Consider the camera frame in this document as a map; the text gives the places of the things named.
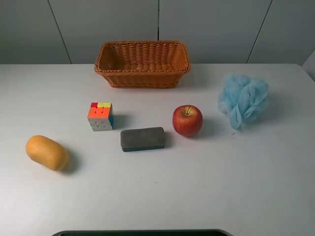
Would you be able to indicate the grey felt board eraser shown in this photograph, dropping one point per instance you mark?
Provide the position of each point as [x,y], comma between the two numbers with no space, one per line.
[142,139]

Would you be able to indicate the red apple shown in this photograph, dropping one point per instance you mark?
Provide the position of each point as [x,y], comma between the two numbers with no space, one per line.
[187,120]

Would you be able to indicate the orange wicker basket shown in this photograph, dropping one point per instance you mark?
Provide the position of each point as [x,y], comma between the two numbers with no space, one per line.
[158,64]

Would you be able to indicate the multicoloured puzzle cube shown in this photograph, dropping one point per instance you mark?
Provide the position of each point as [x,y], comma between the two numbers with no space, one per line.
[101,116]

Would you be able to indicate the blue mesh bath sponge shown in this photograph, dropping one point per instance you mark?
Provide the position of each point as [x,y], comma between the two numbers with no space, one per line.
[242,99]

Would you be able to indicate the orange bread roll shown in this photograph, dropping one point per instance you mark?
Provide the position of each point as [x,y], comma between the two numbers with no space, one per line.
[47,152]

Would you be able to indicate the black edge at bottom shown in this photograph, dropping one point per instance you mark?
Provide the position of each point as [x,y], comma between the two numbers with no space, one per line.
[145,233]

